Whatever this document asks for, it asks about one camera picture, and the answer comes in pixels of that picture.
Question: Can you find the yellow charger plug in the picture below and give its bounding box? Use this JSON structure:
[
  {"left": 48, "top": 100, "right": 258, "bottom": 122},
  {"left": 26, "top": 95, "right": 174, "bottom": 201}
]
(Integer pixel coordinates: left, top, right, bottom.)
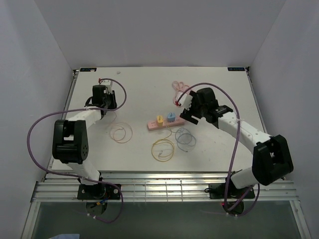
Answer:
[{"left": 157, "top": 115, "right": 164, "bottom": 127}]

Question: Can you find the left blue corner label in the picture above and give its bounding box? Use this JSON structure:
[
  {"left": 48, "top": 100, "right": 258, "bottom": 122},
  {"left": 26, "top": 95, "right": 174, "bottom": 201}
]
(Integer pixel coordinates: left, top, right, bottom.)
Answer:
[{"left": 80, "top": 68, "right": 97, "bottom": 72}]

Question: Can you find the right blue corner label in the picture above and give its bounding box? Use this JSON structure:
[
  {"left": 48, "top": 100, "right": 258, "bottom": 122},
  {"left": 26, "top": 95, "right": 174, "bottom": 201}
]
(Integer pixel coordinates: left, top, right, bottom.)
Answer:
[{"left": 227, "top": 67, "right": 245, "bottom": 72}]

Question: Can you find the yellow charging cable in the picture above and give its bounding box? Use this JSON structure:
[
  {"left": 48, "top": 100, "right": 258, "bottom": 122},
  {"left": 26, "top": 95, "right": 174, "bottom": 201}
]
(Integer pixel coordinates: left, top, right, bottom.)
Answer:
[{"left": 151, "top": 124, "right": 176, "bottom": 162}]

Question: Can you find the pink power strip cord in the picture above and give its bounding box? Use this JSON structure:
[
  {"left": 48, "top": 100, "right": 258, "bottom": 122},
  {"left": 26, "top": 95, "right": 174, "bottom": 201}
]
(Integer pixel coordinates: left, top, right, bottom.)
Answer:
[{"left": 171, "top": 80, "right": 190, "bottom": 107}]

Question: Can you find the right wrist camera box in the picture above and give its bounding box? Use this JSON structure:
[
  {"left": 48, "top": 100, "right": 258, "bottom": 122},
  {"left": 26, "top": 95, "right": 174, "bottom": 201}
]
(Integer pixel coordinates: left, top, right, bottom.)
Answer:
[{"left": 175, "top": 92, "right": 192, "bottom": 110}]

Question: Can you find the purple cable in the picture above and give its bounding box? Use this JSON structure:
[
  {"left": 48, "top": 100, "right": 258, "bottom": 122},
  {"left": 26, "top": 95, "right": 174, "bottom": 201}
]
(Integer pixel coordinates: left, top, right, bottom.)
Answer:
[
  {"left": 27, "top": 78, "right": 128, "bottom": 224},
  {"left": 175, "top": 83, "right": 260, "bottom": 218}
]

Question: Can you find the blue charger plug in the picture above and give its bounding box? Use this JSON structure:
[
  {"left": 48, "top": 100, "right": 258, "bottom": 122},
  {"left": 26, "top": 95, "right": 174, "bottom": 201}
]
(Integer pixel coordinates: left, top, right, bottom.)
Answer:
[{"left": 166, "top": 113, "right": 176, "bottom": 122}]

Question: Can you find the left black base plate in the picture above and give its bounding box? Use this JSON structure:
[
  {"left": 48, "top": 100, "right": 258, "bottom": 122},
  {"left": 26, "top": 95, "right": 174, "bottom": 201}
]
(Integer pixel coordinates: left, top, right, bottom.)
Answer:
[{"left": 77, "top": 184, "right": 121, "bottom": 200}]

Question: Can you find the blue charging cable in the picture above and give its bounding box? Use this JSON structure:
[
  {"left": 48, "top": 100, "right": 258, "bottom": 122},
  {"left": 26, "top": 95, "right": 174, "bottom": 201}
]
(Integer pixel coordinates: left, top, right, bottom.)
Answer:
[{"left": 174, "top": 127, "right": 197, "bottom": 152}]

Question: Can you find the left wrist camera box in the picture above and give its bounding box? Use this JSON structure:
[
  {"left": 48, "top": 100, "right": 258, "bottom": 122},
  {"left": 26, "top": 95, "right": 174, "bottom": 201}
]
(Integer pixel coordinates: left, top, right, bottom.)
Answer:
[{"left": 98, "top": 78, "right": 113, "bottom": 94}]

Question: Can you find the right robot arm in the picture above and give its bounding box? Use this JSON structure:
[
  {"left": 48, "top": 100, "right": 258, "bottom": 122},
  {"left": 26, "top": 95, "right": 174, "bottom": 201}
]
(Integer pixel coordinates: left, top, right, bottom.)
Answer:
[{"left": 175, "top": 88, "right": 294, "bottom": 198}]

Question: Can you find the blue corner label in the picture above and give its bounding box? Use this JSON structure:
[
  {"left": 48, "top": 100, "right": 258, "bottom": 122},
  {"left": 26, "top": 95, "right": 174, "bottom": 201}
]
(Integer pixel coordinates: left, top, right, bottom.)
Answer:
[
  {"left": 227, "top": 67, "right": 245, "bottom": 72},
  {"left": 80, "top": 68, "right": 97, "bottom": 72}
]

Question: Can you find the pink power strip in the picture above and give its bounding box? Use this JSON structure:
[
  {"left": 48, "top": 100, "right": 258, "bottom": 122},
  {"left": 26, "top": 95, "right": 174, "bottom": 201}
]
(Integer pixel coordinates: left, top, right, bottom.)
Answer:
[{"left": 147, "top": 118, "right": 185, "bottom": 131}]

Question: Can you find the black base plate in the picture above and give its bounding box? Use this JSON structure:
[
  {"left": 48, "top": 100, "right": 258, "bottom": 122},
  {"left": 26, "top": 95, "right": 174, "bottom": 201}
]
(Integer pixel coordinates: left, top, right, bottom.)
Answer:
[
  {"left": 77, "top": 184, "right": 121, "bottom": 200},
  {"left": 204, "top": 183, "right": 255, "bottom": 199}
]

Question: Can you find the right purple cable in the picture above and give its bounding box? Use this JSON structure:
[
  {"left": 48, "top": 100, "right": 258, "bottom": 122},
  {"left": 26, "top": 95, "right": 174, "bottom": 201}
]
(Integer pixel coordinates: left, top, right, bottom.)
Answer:
[{"left": 175, "top": 83, "right": 260, "bottom": 218}]

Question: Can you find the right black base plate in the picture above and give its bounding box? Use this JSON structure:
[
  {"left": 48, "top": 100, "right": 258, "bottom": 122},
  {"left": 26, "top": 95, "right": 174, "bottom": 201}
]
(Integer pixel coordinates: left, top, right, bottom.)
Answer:
[{"left": 204, "top": 183, "right": 255, "bottom": 199}]

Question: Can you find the aluminium rail frame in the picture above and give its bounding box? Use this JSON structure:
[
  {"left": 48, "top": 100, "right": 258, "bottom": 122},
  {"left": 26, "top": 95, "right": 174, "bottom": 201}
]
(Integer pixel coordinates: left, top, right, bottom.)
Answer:
[{"left": 30, "top": 67, "right": 300, "bottom": 203}]

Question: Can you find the orange pink charging cable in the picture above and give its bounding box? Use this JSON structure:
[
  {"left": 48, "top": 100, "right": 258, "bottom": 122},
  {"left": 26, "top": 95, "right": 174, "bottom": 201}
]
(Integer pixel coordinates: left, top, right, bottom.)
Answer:
[{"left": 110, "top": 112, "right": 133, "bottom": 144}]

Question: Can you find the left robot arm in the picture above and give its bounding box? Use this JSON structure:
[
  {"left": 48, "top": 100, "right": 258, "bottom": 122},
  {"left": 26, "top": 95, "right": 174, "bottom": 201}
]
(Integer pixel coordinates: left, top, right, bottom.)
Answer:
[{"left": 52, "top": 81, "right": 117, "bottom": 199}]

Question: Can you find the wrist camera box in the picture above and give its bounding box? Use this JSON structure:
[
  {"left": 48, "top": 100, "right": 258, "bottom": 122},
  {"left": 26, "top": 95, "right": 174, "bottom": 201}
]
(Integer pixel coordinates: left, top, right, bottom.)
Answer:
[
  {"left": 175, "top": 92, "right": 192, "bottom": 110},
  {"left": 98, "top": 78, "right": 113, "bottom": 94}
]

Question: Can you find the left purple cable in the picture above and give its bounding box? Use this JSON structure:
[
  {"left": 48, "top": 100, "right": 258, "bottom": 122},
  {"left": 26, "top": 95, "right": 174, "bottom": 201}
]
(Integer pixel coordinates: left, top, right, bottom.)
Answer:
[{"left": 27, "top": 78, "right": 128, "bottom": 224}]

